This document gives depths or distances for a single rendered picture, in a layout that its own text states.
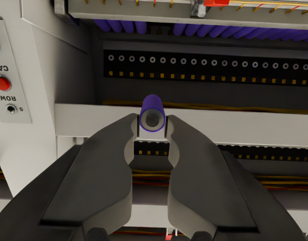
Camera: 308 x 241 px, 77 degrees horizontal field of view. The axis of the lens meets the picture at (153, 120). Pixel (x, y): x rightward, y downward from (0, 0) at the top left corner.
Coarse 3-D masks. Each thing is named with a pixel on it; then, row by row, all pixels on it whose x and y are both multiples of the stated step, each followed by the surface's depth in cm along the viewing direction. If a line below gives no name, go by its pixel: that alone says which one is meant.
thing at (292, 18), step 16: (80, 0) 24; (96, 0) 24; (112, 0) 24; (128, 0) 24; (80, 16) 25; (96, 16) 25; (112, 16) 24; (128, 16) 24; (144, 16) 24; (160, 16) 24; (176, 16) 24; (208, 16) 24; (224, 16) 24; (240, 16) 24; (256, 16) 24; (272, 16) 24; (288, 16) 24; (304, 16) 24
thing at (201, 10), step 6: (198, 0) 20; (204, 0) 17; (210, 0) 15; (216, 0) 14; (222, 0) 14; (228, 0) 14; (198, 6) 21; (204, 6) 21; (216, 6) 17; (198, 12) 21; (204, 12) 21
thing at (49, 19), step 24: (24, 0) 19; (48, 0) 23; (288, 0) 23; (48, 24) 23; (72, 24) 27; (96, 24) 36; (120, 48) 37; (144, 48) 37; (168, 48) 37; (192, 48) 37; (216, 48) 37; (240, 48) 38; (264, 48) 38
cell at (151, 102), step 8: (152, 96) 17; (144, 104) 15; (152, 104) 13; (160, 104) 15; (144, 112) 13; (152, 112) 13; (160, 112) 13; (144, 120) 13; (152, 120) 13; (160, 120) 13; (144, 128) 13; (152, 128) 13; (160, 128) 13
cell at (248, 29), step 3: (243, 27) 29; (246, 27) 28; (249, 27) 28; (252, 27) 27; (255, 27) 27; (240, 30) 30; (243, 30) 29; (246, 30) 29; (249, 30) 29; (252, 30) 28; (234, 33) 32; (237, 33) 31; (240, 33) 31; (243, 33) 30; (246, 33) 30; (234, 36) 33; (237, 36) 32; (240, 36) 32
